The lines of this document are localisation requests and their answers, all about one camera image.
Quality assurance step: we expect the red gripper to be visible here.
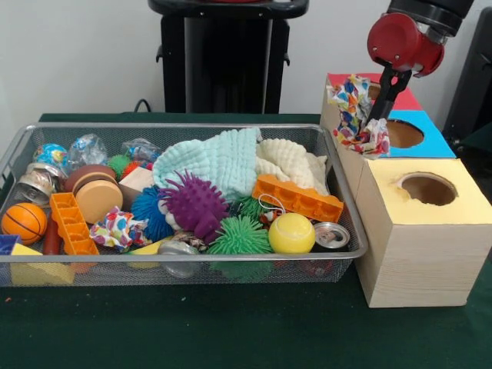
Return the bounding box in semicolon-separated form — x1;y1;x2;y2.
367;12;446;125

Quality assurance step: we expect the colourful heart print cloth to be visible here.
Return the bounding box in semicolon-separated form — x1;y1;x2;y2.
326;74;391;161
88;206;149;253

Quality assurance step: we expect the mint knitted cloth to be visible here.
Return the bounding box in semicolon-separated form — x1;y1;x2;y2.
152;128;262;203

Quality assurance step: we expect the wooden box with three holes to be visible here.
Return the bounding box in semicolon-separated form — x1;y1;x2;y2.
319;71;492;310

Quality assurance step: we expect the clear mesh bin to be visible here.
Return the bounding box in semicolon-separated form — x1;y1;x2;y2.
0;121;369;288

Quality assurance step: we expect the black panel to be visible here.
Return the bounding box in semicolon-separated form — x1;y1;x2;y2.
441;6;492;155

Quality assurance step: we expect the cream waffle cloth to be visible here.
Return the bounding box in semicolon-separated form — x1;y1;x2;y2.
255;138;331;195

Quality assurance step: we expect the orange plastic brick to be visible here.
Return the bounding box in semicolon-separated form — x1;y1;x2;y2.
252;174;344;224
49;191;100;255

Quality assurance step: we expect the yellow tennis ball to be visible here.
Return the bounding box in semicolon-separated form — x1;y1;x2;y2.
268;213;316;254

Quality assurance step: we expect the green spiky rubber ball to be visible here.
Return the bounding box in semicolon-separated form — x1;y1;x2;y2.
207;214;274;255

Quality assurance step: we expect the purple spiky toy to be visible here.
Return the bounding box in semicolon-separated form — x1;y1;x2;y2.
159;168;230;245

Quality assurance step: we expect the dark green table cloth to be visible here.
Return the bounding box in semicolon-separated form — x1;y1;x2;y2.
0;112;492;369

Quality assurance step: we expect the brown burger toy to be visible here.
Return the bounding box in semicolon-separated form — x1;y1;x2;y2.
63;165;124;224

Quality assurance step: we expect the orange basketball toy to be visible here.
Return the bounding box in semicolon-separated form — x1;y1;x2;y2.
1;202;48;246

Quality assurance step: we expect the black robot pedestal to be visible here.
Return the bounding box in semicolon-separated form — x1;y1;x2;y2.
148;0;311;115

